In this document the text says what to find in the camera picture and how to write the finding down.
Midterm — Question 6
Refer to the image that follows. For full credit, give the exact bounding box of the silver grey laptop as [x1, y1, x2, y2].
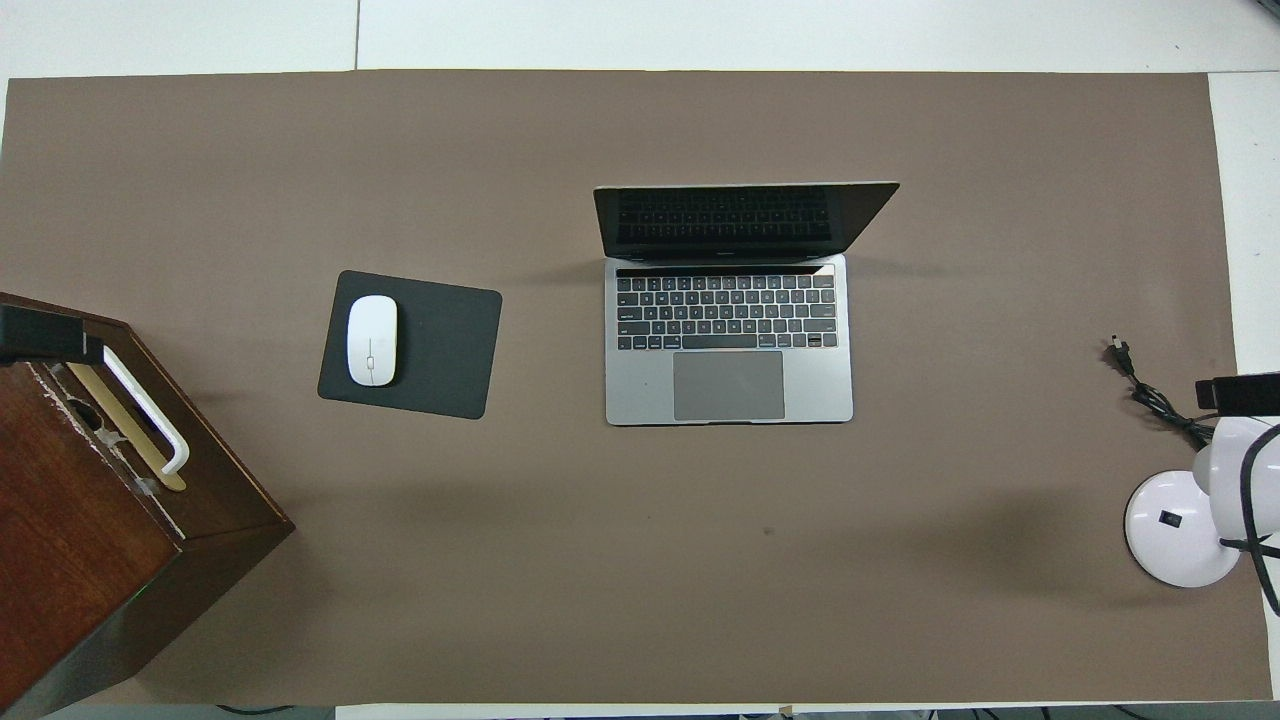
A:
[592, 181, 901, 428]

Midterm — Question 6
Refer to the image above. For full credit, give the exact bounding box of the white desk lamp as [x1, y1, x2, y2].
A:
[1124, 415, 1280, 589]

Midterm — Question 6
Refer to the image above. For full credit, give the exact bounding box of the dark brown wooden box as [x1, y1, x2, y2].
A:
[0, 292, 297, 719]

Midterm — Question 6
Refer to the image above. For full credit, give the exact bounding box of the white computer mouse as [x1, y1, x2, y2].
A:
[346, 295, 399, 388]

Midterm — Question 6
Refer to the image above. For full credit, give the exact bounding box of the black mouse pad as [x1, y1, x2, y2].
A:
[317, 270, 503, 421]

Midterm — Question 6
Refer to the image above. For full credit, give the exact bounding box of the brown table mat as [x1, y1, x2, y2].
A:
[0, 70, 1273, 706]

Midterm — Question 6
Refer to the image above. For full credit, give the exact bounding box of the black lamp power cable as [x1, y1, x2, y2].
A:
[1110, 337, 1217, 449]

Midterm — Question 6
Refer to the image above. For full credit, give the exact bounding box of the brass handle plate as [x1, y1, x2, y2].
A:
[66, 360, 187, 492]

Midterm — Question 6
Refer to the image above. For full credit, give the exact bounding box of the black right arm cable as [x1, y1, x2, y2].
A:
[1218, 424, 1280, 617]

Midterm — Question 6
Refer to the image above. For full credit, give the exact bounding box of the white box handle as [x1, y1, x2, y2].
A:
[100, 345, 191, 475]

